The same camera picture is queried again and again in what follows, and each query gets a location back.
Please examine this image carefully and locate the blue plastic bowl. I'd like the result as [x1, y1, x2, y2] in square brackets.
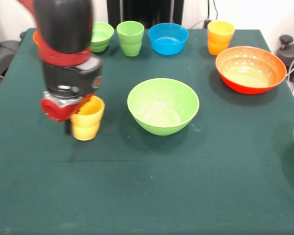
[147, 23, 189, 55]

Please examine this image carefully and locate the green plastic cup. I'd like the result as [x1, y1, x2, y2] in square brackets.
[116, 21, 145, 57]

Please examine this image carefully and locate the black knobbed equipment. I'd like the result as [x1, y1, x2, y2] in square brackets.
[276, 35, 294, 83]

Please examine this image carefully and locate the small green plastic bowl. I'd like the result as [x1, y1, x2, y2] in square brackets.
[90, 21, 115, 52]

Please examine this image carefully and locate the yellow plastic cup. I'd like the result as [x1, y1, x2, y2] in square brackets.
[71, 95, 106, 141]
[207, 21, 236, 56]

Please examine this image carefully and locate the large orange plastic bowl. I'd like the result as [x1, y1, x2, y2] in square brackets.
[215, 46, 288, 95]

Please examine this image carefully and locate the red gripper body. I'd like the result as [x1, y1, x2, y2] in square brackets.
[40, 94, 94, 123]

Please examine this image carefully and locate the dark green table cloth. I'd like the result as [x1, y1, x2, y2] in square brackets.
[0, 28, 294, 235]

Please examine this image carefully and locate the thin black cable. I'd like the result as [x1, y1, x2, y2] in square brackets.
[212, 0, 220, 22]

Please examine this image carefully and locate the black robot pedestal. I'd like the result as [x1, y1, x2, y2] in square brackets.
[106, 0, 184, 29]

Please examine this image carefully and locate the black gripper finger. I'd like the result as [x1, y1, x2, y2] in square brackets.
[64, 120, 74, 136]

